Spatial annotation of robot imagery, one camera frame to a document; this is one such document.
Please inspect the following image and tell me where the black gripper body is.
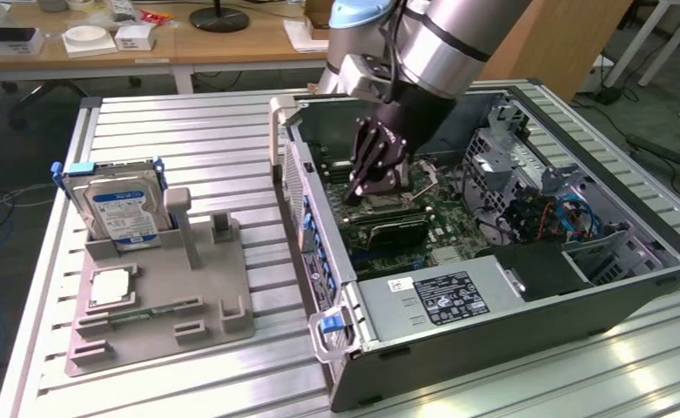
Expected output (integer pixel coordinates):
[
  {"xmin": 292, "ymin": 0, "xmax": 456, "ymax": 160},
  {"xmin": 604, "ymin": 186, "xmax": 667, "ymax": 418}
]
[{"xmin": 372, "ymin": 84, "xmax": 457, "ymax": 158}]

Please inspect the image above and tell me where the metal socket cover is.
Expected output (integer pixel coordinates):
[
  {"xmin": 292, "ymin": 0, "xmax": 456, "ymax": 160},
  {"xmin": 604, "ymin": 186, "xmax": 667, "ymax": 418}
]
[{"xmin": 407, "ymin": 158, "xmax": 445, "ymax": 201}]

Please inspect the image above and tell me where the CPU socket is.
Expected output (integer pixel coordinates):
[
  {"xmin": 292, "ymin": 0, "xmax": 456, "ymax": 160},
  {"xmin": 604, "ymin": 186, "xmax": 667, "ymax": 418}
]
[{"xmin": 363, "ymin": 191, "xmax": 425, "ymax": 215}]

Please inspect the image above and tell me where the green motherboard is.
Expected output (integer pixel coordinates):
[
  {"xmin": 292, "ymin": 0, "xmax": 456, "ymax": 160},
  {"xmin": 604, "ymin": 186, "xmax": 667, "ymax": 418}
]
[{"xmin": 316, "ymin": 147, "xmax": 492, "ymax": 282}]

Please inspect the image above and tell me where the metal drive cage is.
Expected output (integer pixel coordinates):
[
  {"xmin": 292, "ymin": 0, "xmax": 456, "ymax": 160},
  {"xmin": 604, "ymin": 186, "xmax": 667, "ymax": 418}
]
[{"xmin": 465, "ymin": 125, "xmax": 554, "ymax": 210}]

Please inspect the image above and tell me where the white paper stack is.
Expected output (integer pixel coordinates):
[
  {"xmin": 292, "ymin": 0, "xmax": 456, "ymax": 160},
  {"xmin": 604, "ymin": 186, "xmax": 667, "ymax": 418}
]
[{"xmin": 283, "ymin": 17, "xmax": 333, "ymax": 54}]

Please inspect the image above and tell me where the black power supply label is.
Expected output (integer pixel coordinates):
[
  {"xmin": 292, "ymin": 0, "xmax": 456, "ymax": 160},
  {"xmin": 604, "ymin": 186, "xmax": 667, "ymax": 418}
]
[{"xmin": 413, "ymin": 269, "xmax": 492, "ymax": 327}]

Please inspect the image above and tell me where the brown cardboard box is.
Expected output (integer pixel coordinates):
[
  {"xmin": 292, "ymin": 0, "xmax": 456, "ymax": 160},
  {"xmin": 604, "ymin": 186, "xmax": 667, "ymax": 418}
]
[{"xmin": 304, "ymin": 0, "xmax": 336, "ymax": 40}]

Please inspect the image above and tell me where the gray power supply unit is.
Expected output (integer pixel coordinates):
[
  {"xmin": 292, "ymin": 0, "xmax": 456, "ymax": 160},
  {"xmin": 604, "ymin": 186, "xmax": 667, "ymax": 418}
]
[{"xmin": 355, "ymin": 254, "xmax": 531, "ymax": 343}]

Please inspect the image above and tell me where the black plastic shroud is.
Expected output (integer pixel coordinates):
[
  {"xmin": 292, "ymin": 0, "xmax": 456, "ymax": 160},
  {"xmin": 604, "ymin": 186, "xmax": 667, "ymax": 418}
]
[{"xmin": 496, "ymin": 241, "xmax": 591, "ymax": 302}]

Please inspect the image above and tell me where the wooden panel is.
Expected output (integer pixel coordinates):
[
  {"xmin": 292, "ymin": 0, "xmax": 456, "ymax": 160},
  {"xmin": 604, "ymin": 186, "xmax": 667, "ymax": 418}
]
[{"xmin": 472, "ymin": 0, "xmax": 635, "ymax": 104}]

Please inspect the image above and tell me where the white floor device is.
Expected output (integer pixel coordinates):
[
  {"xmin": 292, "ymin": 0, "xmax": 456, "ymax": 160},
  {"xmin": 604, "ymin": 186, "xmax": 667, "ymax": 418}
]
[{"xmin": 584, "ymin": 55, "xmax": 619, "ymax": 95}]

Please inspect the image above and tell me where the black power adapter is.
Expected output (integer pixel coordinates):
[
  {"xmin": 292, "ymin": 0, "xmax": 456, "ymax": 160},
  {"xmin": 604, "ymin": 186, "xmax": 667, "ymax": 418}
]
[{"xmin": 595, "ymin": 86, "xmax": 624, "ymax": 106}]

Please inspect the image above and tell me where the wooden desk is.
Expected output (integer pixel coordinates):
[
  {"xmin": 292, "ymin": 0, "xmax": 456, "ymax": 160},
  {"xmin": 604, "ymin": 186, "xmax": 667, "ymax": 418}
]
[{"xmin": 0, "ymin": 0, "xmax": 341, "ymax": 84}]

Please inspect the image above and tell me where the gray metal disk bay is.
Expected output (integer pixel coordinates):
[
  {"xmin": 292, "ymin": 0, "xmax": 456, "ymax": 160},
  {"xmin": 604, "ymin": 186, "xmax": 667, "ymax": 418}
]
[{"xmin": 560, "ymin": 228, "xmax": 667, "ymax": 288}]

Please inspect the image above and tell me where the black round lamp base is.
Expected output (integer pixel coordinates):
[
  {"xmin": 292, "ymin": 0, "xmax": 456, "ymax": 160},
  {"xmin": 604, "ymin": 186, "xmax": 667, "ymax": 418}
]
[{"xmin": 188, "ymin": 0, "xmax": 253, "ymax": 32}]

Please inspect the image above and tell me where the open black PC case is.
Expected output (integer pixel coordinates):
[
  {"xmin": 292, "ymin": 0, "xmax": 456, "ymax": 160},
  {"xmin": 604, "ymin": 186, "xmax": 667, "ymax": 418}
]
[{"xmin": 268, "ymin": 84, "xmax": 680, "ymax": 413}]

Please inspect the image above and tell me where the hard disk with blue label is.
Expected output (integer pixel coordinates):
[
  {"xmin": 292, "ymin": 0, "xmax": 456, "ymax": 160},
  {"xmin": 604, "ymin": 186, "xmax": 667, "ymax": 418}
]
[{"xmin": 64, "ymin": 163, "xmax": 165, "ymax": 252}]

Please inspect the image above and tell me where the gray printed parts rack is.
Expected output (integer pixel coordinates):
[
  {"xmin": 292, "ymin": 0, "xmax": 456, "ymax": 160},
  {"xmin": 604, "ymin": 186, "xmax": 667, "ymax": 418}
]
[{"xmin": 64, "ymin": 186, "xmax": 260, "ymax": 378}]

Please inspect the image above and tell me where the small white box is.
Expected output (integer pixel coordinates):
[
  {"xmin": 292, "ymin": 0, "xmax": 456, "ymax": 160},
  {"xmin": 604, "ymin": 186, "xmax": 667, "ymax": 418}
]
[{"xmin": 113, "ymin": 24, "xmax": 158, "ymax": 52}]

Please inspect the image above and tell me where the green RAM stick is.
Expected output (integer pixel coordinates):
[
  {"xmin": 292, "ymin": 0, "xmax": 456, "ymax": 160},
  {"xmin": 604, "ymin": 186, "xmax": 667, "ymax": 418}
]
[{"xmin": 106, "ymin": 302, "xmax": 193, "ymax": 323}]

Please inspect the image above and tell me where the silver CPU chip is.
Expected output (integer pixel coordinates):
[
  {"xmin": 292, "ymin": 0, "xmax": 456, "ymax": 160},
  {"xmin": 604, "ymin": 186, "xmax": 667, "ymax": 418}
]
[{"xmin": 92, "ymin": 268, "xmax": 136, "ymax": 306}]

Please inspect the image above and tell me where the white box with dark lid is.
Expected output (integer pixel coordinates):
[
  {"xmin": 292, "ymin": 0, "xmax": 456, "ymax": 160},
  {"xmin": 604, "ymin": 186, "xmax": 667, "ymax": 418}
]
[{"xmin": 0, "ymin": 25, "xmax": 46, "ymax": 57}]

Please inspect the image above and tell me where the gray wrist camera box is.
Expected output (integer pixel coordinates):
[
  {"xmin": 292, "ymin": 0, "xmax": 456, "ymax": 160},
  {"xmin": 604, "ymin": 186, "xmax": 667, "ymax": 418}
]
[{"xmin": 339, "ymin": 54, "xmax": 403, "ymax": 104}]

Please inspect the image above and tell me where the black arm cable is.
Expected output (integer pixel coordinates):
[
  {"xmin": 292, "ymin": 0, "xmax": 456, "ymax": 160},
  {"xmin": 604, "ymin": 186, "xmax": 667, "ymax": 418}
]
[{"xmin": 377, "ymin": 0, "xmax": 412, "ymax": 102}]

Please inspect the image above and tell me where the red wire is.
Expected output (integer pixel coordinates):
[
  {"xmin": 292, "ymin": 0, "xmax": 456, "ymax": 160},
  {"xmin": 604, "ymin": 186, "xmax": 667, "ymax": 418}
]
[{"xmin": 535, "ymin": 198, "xmax": 551, "ymax": 236}]

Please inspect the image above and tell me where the blue wire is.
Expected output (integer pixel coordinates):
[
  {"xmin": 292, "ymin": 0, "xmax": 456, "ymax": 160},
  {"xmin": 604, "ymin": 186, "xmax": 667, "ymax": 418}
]
[{"xmin": 555, "ymin": 195, "xmax": 604, "ymax": 240}]

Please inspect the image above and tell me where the white table frame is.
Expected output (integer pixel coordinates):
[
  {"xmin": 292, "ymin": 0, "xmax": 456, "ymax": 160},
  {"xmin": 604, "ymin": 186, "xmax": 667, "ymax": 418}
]
[{"xmin": 604, "ymin": 0, "xmax": 680, "ymax": 119}]

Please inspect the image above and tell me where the gray floor cable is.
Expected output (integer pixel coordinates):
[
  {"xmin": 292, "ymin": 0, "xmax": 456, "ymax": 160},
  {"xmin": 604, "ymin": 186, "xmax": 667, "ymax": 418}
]
[{"xmin": 0, "ymin": 182, "xmax": 57, "ymax": 208}]

